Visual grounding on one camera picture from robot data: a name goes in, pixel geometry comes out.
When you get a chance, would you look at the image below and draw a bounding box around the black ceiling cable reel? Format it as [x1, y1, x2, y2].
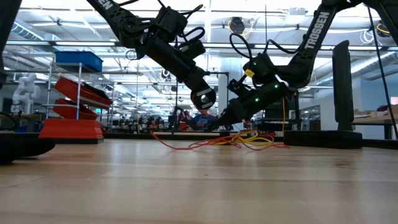
[376, 19, 393, 39]
[228, 17, 246, 35]

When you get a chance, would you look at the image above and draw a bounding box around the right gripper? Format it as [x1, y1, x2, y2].
[214, 81, 295, 128]

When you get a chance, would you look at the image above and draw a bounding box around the small ceiling cable reel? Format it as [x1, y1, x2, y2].
[160, 68, 172, 83]

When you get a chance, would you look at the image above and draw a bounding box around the distant black gantry frame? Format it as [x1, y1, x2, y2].
[175, 70, 230, 133]

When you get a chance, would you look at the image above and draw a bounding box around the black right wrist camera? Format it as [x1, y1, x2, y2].
[226, 78, 253, 100]

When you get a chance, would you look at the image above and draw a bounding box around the yellow cord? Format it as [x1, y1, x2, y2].
[214, 130, 276, 147]

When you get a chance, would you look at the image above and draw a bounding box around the blue shelf bin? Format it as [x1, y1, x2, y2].
[55, 51, 104, 73]

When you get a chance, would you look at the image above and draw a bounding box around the white ceiling box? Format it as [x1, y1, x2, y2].
[283, 7, 308, 25]

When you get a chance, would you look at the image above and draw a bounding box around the thin red wire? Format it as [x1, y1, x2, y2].
[151, 129, 290, 152]

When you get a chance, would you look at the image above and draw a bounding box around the person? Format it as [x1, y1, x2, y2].
[191, 108, 220, 131]

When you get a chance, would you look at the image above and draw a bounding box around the thin black taut cable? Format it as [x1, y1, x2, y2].
[366, 6, 398, 139]

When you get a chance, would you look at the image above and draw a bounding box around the wooden work bench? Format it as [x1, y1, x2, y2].
[353, 105, 398, 141]

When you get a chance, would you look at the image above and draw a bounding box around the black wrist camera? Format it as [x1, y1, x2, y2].
[226, 78, 253, 100]
[180, 39, 206, 62]

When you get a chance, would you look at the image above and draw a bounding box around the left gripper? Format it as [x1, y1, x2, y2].
[155, 42, 218, 110]

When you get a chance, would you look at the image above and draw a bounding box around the red shelf bin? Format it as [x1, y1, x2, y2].
[52, 98, 100, 121]
[54, 77, 113, 110]

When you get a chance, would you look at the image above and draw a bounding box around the metal shelf rack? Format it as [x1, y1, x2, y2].
[43, 62, 115, 131]

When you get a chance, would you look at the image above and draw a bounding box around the white building column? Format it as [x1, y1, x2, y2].
[218, 57, 244, 131]

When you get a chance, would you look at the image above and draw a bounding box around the black stand with post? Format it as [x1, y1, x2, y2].
[283, 39, 363, 149]

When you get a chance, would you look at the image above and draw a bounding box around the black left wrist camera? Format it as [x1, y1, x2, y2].
[180, 39, 206, 62]

